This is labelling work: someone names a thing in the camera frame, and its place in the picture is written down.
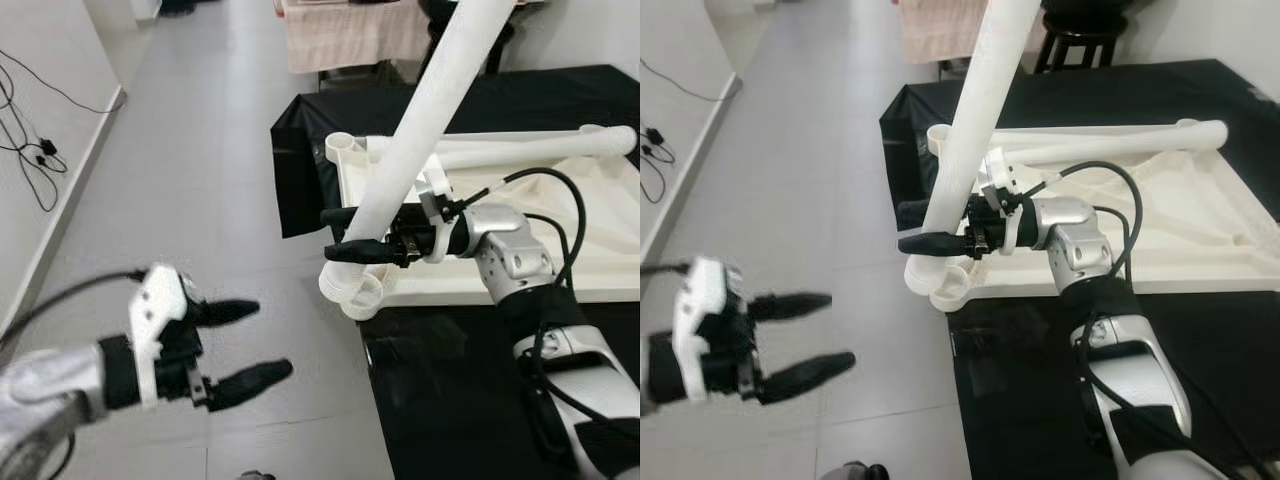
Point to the black round stool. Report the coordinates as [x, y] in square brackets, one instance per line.
[500, 40]
[1085, 35]

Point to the black tablecloth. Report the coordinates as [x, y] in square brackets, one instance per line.
[1050, 400]
[450, 400]

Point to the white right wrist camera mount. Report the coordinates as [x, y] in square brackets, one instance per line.
[437, 195]
[998, 180]

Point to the white plastic children table top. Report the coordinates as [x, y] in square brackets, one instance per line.
[1180, 215]
[600, 220]

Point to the clear tape patch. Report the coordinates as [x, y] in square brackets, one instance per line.
[415, 340]
[1000, 330]

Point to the grey black robot foot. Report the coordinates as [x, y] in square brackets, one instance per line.
[868, 472]
[258, 475]

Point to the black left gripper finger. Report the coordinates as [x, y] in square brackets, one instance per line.
[250, 383]
[790, 306]
[812, 377]
[228, 312]

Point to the beige cloth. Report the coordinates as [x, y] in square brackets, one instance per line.
[940, 30]
[350, 35]

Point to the black power adapter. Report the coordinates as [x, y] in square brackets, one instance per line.
[45, 148]
[655, 135]

